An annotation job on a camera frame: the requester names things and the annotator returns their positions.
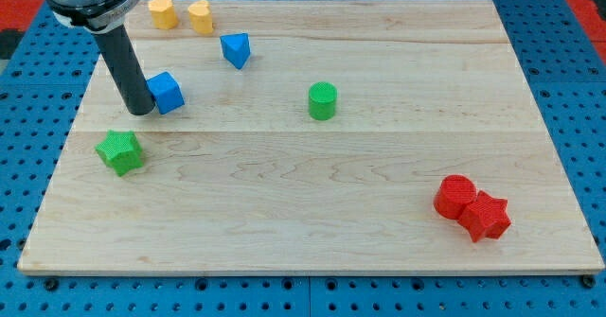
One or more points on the yellow heart-shaped block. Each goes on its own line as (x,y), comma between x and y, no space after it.
(200,16)

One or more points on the light wooden board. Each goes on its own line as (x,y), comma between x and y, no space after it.
(241,181)

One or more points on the yellow hexagonal prism block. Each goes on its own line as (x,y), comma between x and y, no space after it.
(163,14)

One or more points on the blue cube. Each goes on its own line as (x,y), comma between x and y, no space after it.
(166,92)

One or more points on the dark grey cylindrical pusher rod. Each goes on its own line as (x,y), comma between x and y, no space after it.
(117,50)

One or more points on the green star block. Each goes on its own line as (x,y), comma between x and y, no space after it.
(120,151)

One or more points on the green cylinder block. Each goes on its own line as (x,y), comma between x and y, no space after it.
(322,98)

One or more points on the red cylinder block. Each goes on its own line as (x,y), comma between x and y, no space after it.
(454,194)

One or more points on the red star block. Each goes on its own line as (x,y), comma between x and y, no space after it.
(485,217)

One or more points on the blue triangular prism block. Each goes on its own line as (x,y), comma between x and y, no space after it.
(236,48)

